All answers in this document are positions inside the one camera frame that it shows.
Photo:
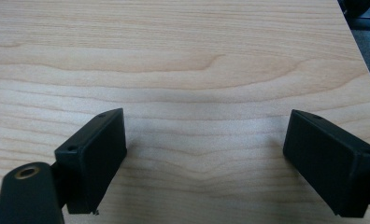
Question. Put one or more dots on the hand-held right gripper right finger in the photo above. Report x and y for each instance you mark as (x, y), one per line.
(329, 161)

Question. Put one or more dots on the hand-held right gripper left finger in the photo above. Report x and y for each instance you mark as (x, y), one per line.
(92, 161)

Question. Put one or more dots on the black metal stand base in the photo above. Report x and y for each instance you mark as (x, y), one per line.
(359, 9)

